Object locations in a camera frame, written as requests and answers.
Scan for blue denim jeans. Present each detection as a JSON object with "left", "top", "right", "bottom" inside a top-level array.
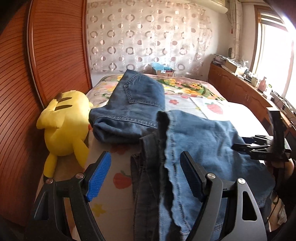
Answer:
[{"left": 89, "top": 70, "right": 274, "bottom": 240}]

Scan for person's right hand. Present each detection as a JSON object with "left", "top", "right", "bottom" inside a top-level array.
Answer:
[{"left": 264, "top": 158, "right": 295, "bottom": 179}]

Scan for pink bottle on cabinet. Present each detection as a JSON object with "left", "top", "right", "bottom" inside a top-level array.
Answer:
[{"left": 257, "top": 76, "right": 266, "bottom": 92}]

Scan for bed with floral sheet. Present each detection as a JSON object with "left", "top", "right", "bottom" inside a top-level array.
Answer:
[{"left": 36, "top": 70, "right": 274, "bottom": 240}]

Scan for long wooden cabinet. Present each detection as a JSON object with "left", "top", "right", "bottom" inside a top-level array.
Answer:
[{"left": 207, "top": 62, "right": 296, "bottom": 137}]

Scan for cardboard box on cabinet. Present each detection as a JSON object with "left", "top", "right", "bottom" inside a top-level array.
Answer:
[{"left": 224, "top": 60, "right": 247, "bottom": 76}]

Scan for yellow Pikachu plush toy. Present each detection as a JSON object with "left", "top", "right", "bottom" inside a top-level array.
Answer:
[{"left": 36, "top": 90, "right": 93, "bottom": 179}]

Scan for box with blue item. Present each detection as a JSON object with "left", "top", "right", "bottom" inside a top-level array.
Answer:
[{"left": 151, "top": 62, "right": 175, "bottom": 77}]

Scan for wooden headboard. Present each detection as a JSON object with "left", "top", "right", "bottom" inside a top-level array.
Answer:
[{"left": 1, "top": 1, "right": 92, "bottom": 226}]

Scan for window with wooden frame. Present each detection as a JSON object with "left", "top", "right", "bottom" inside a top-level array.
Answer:
[{"left": 252, "top": 5, "right": 295, "bottom": 98}]

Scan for wall air conditioner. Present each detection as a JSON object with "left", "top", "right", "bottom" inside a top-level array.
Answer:
[{"left": 190, "top": 0, "right": 228, "bottom": 14}]

